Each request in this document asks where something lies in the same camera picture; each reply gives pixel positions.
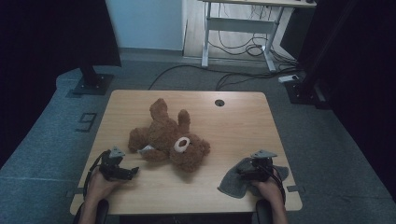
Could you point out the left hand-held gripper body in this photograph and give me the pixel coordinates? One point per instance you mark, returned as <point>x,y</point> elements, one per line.
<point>112,165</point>

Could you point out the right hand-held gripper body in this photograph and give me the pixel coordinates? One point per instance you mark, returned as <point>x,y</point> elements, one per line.
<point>261,168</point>

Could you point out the grey cloth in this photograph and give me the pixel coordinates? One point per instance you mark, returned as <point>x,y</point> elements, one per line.
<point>232,185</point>

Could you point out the brown teddy bear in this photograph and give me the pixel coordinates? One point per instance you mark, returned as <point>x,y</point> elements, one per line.
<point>171,140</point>

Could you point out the person's right hand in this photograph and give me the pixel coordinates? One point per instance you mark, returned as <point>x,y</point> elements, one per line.
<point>270,191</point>

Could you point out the person's left hand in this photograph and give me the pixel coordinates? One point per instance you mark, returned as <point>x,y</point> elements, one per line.
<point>101,188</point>

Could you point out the black tape floor marking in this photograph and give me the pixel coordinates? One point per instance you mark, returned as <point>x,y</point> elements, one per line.
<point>87,122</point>

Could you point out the white power strip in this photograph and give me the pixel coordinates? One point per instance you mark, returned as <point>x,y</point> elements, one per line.
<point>288,78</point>

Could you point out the dark curtain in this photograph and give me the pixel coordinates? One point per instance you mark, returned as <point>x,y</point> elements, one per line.
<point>364,77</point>
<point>46,46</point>

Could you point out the black stand with base plate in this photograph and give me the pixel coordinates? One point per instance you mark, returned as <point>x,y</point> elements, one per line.
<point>306,87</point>
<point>93,82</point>

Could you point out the white metal desk frame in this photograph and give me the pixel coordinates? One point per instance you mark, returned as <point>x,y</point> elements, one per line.
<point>239,25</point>

